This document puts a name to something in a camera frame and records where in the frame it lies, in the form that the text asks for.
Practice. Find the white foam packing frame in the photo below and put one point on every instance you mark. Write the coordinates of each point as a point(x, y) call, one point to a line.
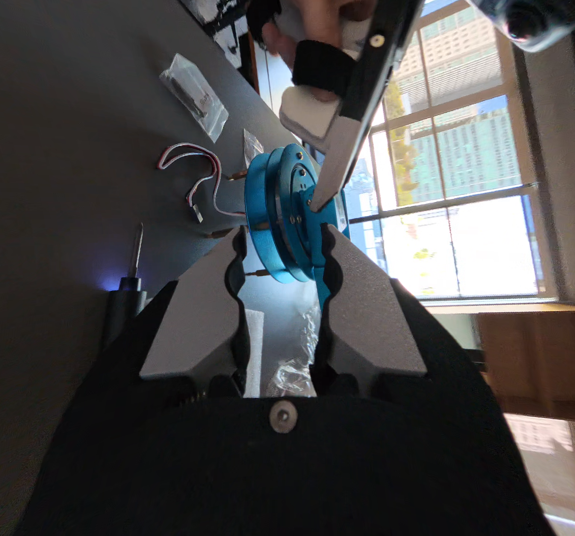
point(254, 352)

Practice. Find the small clear parts bag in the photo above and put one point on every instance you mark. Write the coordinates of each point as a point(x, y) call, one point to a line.
point(251, 145)

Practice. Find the large grid window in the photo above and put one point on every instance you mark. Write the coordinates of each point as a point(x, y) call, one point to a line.
point(471, 239)

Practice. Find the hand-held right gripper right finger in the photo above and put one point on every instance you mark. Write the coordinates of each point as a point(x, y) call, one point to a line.
point(368, 320)

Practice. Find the crumpled clear plastic wrap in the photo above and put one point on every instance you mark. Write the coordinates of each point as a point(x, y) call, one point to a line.
point(296, 365)

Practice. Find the clear bag with dark part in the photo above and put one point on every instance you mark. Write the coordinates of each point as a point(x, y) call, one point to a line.
point(193, 96)

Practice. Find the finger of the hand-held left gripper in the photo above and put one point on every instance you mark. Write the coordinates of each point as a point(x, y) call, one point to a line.
point(339, 159)

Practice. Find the blue robot arm base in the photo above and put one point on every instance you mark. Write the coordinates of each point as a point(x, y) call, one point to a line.
point(269, 212)

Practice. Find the wooden cabinet wall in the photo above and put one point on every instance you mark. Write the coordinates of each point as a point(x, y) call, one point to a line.
point(525, 356)

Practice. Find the black electric screwdriver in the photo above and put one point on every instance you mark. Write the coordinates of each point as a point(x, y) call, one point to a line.
point(125, 298)

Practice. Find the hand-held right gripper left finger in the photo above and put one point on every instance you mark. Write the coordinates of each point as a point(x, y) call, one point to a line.
point(193, 320)

